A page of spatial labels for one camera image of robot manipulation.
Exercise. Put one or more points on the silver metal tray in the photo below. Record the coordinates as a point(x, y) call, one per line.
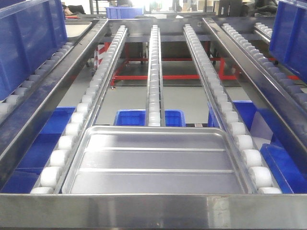
point(156, 160)

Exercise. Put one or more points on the grey tray far left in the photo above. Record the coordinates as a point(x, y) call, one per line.
point(76, 29)

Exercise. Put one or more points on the steel front shelf bar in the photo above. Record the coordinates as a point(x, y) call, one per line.
point(154, 211)

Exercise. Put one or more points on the small blue bin below centre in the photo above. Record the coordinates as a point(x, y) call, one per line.
point(136, 117)

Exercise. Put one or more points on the blue crate in background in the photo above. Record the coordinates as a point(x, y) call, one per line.
point(123, 12)

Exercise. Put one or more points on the blue bin below right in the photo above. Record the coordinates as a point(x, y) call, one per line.
point(268, 164)

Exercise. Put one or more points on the blue bin below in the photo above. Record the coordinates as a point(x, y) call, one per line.
point(268, 164)
point(30, 167)

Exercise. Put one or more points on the blue bin below left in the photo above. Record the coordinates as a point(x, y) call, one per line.
point(30, 167)

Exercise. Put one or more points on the large blue bin left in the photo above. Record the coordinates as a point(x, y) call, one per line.
point(30, 32)

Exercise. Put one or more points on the large blue bin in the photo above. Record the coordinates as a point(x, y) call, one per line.
point(30, 32)
point(289, 36)

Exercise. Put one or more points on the large blue bin right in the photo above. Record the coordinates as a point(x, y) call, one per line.
point(289, 36)

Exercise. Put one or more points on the middle white roller rail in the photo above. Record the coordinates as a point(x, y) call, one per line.
point(155, 113)

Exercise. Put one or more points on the white roller rail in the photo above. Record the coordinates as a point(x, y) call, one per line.
point(216, 95)
point(84, 116)
point(155, 113)

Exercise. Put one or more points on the red floor frame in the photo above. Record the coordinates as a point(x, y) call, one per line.
point(176, 60)

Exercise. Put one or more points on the left white roller rail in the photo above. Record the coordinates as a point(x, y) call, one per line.
point(84, 116)

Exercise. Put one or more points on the right white roller rail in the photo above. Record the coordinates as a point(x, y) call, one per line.
point(216, 95)

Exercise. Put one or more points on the right steel divider rail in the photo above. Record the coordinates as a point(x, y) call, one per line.
point(286, 118)

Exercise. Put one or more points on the steel divider rail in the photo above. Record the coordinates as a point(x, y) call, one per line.
point(21, 127)
point(286, 118)

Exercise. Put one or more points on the left steel divider rail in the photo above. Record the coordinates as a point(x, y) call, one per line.
point(21, 127)

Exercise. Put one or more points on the far right roller rail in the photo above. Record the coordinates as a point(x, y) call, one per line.
point(281, 78)

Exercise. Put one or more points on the far left roller rail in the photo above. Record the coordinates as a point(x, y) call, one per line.
point(19, 94)

